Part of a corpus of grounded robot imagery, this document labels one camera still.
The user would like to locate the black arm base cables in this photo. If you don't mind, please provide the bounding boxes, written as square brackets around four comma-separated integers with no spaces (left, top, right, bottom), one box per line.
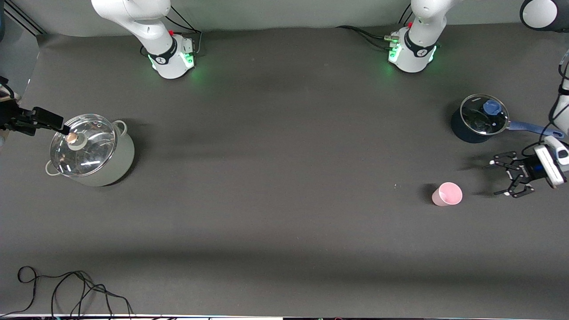
[336,7,415,50]
[140,6,203,58]

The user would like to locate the pale grey cooking pot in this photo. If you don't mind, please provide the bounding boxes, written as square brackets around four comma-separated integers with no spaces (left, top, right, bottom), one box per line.
[44,115,135,187]

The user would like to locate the glass pot lid grey knob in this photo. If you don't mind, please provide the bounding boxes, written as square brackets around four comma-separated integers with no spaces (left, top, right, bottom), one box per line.
[50,114,117,177]

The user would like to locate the black right arm base cables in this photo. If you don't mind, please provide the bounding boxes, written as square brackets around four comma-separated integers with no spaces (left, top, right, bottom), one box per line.
[140,6,203,58]

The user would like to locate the thin black cable tangle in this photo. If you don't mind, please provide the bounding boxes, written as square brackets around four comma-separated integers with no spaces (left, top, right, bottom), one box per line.
[0,266,134,319]

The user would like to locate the black left arm base cables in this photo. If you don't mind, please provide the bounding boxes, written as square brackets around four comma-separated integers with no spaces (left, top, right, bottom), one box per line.
[336,7,415,50]

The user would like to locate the pink plastic cup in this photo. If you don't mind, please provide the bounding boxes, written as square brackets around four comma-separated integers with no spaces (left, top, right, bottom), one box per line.
[432,182,463,207]

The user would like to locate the dark blue saucepan blue handle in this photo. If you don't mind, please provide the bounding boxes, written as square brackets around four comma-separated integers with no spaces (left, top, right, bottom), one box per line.
[451,94,564,144]

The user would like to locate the glass saucepan lid blue knob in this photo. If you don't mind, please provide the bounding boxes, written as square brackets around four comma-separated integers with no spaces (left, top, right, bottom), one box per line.
[460,94,510,136]

